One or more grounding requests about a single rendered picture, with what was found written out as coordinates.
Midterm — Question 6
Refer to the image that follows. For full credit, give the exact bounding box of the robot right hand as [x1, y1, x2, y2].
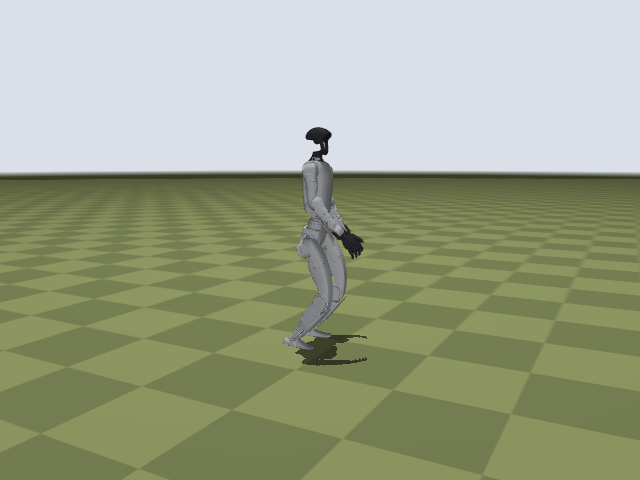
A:
[332, 229, 363, 259]

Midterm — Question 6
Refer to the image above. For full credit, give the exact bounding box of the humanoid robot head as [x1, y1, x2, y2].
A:
[306, 127, 332, 162]

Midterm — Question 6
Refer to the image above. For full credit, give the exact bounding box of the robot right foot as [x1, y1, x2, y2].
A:
[283, 337, 315, 350]

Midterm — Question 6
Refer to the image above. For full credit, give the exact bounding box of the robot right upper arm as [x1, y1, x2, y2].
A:
[302, 163, 323, 211]

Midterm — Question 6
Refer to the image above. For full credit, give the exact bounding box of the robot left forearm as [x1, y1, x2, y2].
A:
[329, 203, 347, 232]

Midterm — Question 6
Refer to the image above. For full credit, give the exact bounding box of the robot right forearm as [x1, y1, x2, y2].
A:
[312, 197, 344, 236]

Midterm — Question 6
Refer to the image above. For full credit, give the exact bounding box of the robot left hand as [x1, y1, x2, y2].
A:
[344, 224, 364, 254]

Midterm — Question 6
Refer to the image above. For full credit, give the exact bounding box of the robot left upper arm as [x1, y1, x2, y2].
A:
[331, 167, 335, 206]

